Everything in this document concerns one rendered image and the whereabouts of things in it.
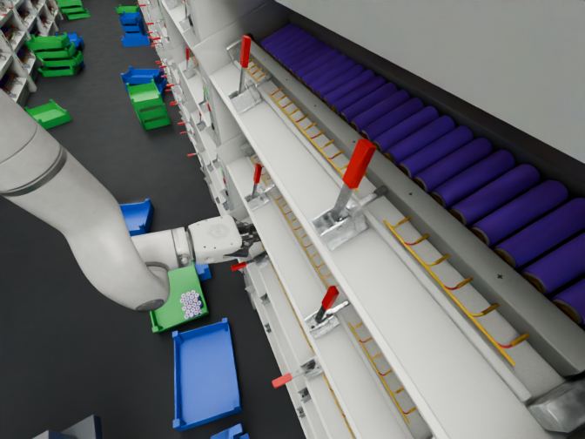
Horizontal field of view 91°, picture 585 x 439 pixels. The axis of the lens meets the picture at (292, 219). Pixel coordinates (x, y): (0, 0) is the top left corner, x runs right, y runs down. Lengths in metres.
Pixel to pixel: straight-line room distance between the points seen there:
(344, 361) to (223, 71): 0.50
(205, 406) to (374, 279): 1.00
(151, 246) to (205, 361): 0.69
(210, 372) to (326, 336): 0.82
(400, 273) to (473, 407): 0.09
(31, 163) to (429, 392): 0.44
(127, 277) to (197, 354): 0.75
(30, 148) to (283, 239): 0.35
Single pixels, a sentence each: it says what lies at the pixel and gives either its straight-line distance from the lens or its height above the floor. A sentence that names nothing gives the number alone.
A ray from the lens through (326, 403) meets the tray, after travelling 0.61.
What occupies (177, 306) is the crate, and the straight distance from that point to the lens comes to 1.31.
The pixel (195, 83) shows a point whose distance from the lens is 1.11.
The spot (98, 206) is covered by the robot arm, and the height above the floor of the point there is 0.84.
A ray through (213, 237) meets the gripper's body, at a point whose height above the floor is 0.66.
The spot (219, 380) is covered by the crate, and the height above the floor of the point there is 0.00.
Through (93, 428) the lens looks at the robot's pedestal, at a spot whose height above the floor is 0.28.
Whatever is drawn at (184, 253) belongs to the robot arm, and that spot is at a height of 0.67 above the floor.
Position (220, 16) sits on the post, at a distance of 0.59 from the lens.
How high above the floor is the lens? 1.13
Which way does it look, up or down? 47 degrees down
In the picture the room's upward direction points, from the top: 1 degrees clockwise
